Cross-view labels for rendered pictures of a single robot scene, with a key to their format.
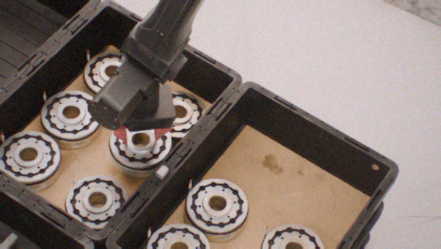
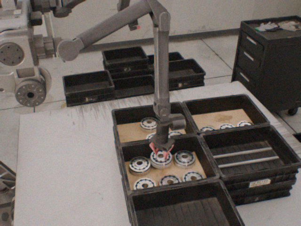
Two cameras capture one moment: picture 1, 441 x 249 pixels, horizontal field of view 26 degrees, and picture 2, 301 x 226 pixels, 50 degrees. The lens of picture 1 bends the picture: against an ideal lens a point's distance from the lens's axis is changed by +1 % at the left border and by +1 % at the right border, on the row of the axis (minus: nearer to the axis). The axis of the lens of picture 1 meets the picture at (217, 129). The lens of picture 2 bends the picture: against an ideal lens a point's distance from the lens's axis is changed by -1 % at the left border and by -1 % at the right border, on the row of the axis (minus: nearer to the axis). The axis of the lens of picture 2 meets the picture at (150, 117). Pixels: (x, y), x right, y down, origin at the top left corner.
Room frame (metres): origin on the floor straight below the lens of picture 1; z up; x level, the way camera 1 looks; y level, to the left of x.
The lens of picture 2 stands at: (1.66, 0.95, 1.96)
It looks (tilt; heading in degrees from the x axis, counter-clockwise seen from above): 37 degrees down; 230
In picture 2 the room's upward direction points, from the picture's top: straight up
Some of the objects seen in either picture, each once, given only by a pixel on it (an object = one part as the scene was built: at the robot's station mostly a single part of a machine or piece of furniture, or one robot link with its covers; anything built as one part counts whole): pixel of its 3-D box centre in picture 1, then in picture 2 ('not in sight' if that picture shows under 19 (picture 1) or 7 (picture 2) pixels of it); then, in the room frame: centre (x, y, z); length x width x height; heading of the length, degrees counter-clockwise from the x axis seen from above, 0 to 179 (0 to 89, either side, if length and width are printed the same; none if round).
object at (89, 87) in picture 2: not in sight; (90, 103); (0.57, -1.17, 0.37); 0.40 x 0.30 x 0.45; 156
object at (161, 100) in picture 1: (140, 96); (162, 137); (0.90, 0.12, 1.01); 0.10 x 0.07 x 0.07; 107
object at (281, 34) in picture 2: not in sight; (272, 71); (-1.02, -0.43, 0.45); 0.60 x 0.45 x 0.90; 156
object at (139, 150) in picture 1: (140, 140); (161, 156); (0.90, 0.12, 0.89); 0.05 x 0.05 x 0.01
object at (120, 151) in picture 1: (140, 142); (161, 157); (0.90, 0.12, 0.89); 0.10 x 0.10 x 0.01
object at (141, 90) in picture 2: not in sight; (135, 101); (0.20, -1.02, 0.31); 0.40 x 0.30 x 0.34; 156
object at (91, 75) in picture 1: (113, 73); (145, 186); (1.06, 0.20, 0.86); 0.10 x 0.10 x 0.01
